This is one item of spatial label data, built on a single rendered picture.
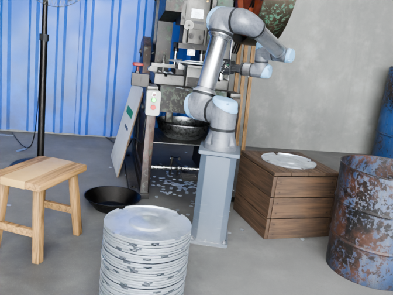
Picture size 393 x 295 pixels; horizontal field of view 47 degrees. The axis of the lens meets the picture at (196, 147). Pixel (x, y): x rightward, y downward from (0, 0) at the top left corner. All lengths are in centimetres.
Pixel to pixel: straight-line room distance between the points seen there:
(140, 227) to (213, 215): 68
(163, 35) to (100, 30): 103
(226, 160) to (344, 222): 57
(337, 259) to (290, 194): 39
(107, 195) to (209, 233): 70
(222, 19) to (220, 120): 46
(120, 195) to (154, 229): 111
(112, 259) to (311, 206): 120
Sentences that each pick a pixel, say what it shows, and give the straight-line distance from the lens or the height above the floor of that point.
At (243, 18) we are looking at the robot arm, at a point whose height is 103.
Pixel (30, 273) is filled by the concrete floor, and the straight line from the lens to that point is 187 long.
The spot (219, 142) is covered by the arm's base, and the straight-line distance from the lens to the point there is 200.
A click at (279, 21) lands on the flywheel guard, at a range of 262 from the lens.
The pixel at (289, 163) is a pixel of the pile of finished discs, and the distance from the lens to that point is 238.
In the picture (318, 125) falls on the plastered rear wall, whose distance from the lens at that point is 446.
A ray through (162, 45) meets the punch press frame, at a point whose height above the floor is 86.
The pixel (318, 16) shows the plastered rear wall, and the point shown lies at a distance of 434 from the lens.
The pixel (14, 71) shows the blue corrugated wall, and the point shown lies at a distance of 396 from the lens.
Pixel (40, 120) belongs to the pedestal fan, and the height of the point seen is 32.
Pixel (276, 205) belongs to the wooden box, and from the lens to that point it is 225.
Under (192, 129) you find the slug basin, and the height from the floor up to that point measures 39.
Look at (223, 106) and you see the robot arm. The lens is 198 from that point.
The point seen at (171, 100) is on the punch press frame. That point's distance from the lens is 257.
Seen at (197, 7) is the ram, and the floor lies 110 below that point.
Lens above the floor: 93
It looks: 14 degrees down
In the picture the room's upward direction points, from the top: 7 degrees clockwise
